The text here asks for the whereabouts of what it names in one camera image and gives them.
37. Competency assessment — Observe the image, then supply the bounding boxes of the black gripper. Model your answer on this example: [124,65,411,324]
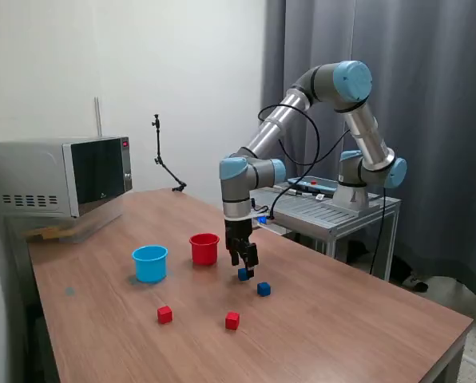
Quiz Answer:
[224,217,260,280]

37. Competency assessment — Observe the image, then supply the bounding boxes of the red plastic bin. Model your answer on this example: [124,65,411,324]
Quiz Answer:
[188,233,220,267]

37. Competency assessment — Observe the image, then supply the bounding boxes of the blue plastic bin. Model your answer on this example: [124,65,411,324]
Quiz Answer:
[132,244,169,285]

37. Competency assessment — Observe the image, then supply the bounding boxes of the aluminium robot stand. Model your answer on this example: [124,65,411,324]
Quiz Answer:
[248,184,402,282]

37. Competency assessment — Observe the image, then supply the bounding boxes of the teach pendant with blue rim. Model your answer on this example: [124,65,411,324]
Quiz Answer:
[286,176,339,196]

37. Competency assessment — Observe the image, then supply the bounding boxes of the black slipper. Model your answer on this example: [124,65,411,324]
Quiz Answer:
[403,274,430,294]

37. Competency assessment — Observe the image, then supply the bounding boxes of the wooden blocks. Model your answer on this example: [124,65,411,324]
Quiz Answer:
[24,225,75,243]

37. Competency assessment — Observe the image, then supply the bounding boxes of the white vertical pipe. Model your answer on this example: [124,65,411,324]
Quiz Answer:
[93,97,103,137]

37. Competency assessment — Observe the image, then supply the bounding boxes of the silver microwave oven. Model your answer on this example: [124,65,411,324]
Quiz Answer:
[0,135,134,219]

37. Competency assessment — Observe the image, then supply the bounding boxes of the dark grey curtain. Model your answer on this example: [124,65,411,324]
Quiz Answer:
[260,0,476,300]

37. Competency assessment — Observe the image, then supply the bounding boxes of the grey table leg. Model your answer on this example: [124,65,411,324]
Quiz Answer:
[428,323,474,383]

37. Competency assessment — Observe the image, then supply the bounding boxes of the black camera cable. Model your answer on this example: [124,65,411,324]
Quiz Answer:
[256,104,353,220]

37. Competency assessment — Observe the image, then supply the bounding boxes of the black and silver cable plug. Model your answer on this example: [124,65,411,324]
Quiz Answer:
[273,183,315,197]

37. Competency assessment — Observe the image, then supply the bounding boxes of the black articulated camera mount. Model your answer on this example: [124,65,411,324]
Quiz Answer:
[150,113,188,193]

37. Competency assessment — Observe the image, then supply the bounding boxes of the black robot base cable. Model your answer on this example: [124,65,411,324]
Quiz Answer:
[368,187,387,276]

